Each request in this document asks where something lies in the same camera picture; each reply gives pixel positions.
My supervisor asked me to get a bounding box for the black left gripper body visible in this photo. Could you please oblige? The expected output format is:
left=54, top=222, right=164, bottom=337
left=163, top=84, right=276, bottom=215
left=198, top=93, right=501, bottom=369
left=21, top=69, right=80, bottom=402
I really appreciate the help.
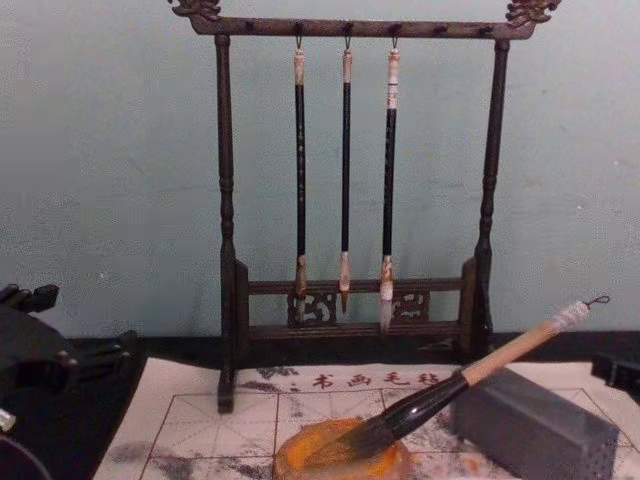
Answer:
left=0, top=304, right=81, bottom=409

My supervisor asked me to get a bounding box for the black table cloth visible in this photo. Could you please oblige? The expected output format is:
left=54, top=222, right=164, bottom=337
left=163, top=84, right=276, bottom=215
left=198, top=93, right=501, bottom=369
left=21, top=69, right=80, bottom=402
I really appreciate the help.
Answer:
left=0, top=333, right=640, bottom=480

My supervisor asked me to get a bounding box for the grey rectangular block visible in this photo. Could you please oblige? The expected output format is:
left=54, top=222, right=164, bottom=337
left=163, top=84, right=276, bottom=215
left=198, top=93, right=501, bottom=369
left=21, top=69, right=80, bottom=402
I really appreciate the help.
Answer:
left=449, top=366, right=622, bottom=480

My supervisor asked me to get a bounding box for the white felt mat with grid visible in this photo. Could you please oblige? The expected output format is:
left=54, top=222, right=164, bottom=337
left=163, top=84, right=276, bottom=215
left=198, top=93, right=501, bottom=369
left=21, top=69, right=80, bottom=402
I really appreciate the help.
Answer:
left=91, top=356, right=640, bottom=480

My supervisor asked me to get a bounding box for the dark wooden brush rack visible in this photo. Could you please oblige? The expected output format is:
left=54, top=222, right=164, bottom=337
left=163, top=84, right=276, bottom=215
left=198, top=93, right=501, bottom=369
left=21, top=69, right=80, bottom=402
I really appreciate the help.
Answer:
left=168, top=0, right=565, bottom=416

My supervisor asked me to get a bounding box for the round orange ink dish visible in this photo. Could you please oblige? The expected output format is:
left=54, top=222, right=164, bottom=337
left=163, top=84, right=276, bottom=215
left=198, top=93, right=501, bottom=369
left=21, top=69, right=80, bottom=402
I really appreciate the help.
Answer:
left=271, top=416, right=417, bottom=480

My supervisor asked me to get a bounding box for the hanging brush with brown tip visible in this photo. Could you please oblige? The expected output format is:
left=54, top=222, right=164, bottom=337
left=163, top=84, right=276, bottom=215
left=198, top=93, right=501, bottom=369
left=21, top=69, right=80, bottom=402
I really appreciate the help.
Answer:
left=291, top=34, right=312, bottom=322

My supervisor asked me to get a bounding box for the thin hanging brush, amber tip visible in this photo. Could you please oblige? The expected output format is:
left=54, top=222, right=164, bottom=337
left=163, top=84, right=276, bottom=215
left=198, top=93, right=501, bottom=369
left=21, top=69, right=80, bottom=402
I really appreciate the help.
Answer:
left=338, top=34, right=357, bottom=316

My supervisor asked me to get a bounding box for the hanging brush with white tip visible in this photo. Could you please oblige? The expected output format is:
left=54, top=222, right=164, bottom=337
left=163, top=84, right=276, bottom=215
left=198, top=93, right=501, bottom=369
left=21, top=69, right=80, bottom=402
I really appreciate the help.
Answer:
left=377, top=34, right=403, bottom=336

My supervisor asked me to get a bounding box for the large brush with tan handle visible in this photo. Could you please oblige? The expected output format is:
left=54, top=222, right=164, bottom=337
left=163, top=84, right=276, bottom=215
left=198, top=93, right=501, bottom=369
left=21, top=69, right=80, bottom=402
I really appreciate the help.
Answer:
left=319, top=295, right=612, bottom=462

